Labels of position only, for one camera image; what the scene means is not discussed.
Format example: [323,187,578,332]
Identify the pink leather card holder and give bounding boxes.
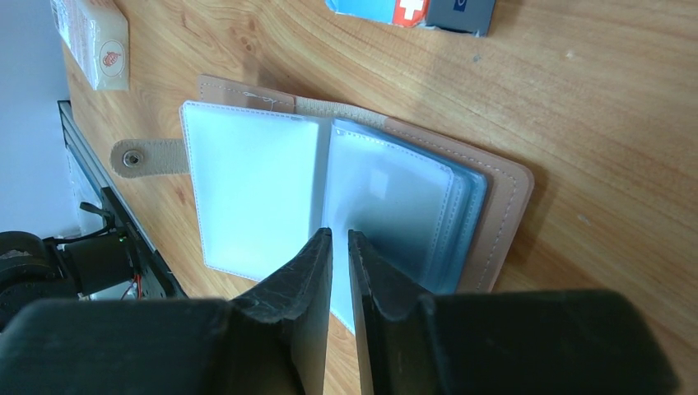
[110,75,535,330]

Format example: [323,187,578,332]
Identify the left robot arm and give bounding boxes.
[1,231,135,328]

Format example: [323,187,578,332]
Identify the blue toothpaste box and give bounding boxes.
[324,0,497,38]

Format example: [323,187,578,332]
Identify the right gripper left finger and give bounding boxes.
[1,228,333,394]

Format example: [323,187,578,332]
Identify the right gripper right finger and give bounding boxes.
[348,231,679,394]

